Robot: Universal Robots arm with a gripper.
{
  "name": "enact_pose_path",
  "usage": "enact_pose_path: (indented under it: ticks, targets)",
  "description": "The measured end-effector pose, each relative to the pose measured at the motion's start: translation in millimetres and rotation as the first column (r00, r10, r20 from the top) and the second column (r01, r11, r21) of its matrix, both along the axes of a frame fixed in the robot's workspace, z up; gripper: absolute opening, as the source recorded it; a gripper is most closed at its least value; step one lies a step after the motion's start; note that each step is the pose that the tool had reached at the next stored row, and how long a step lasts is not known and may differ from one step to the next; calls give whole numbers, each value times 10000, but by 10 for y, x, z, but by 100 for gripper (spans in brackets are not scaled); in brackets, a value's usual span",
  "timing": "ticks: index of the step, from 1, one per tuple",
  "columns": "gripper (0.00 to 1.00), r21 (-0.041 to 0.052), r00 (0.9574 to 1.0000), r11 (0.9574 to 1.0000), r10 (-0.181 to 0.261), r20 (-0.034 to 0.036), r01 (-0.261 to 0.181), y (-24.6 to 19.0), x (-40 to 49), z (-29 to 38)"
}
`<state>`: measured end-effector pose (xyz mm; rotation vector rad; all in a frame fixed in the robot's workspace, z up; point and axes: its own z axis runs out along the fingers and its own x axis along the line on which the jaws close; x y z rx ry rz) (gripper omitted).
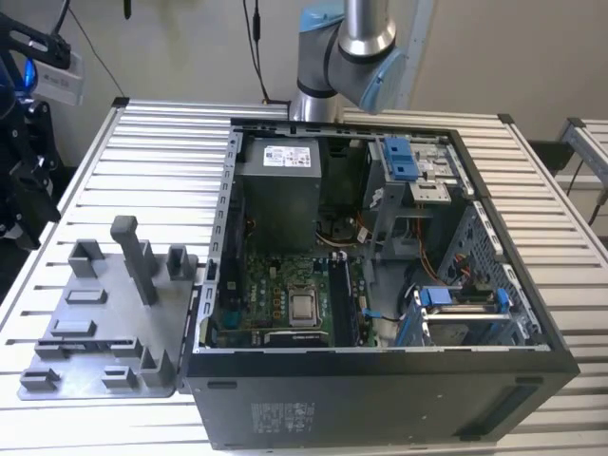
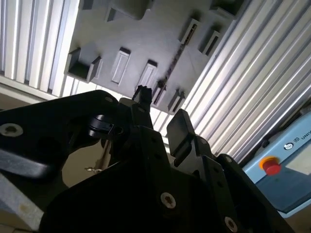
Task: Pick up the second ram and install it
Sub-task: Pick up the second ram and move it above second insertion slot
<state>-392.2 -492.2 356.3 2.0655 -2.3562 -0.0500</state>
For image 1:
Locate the grey hard disk drive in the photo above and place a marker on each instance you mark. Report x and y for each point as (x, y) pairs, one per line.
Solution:
(456, 332)

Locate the grey plastic parts rack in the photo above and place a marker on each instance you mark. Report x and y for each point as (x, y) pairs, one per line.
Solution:
(114, 313)

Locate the black rear case fan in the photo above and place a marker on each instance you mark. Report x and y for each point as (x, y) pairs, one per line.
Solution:
(233, 237)

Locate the grey metal drive cage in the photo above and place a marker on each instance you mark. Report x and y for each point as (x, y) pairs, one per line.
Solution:
(430, 192)

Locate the grey power supply unit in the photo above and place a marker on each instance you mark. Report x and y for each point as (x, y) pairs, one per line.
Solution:
(280, 209)

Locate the black box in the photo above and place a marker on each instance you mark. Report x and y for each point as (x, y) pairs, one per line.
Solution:
(551, 157)

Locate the green motherboard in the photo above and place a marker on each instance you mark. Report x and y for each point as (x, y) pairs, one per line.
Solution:
(304, 271)

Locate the silver CPU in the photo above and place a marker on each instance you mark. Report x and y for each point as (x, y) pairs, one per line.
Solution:
(304, 309)

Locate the blue plastic drive latch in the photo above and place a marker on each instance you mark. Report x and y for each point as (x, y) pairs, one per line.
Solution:
(396, 152)

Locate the short black rod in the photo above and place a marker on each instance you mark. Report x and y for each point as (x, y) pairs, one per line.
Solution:
(127, 8)

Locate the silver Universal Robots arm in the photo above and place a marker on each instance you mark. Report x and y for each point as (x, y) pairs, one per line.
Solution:
(366, 28)

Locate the black PC case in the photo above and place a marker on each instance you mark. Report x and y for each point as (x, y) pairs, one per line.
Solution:
(332, 404)

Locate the CPU socket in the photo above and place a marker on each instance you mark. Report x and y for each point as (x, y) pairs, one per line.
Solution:
(302, 288)

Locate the blue disk carrier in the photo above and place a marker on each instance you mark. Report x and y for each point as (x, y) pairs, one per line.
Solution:
(434, 298)

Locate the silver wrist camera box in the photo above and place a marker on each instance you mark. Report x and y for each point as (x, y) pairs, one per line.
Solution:
(59, 81)

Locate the black graphics card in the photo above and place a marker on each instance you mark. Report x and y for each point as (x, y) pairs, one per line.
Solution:
(294, 338)

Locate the adjacent metal slat table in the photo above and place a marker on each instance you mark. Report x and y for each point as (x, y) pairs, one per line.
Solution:
(589, 142)

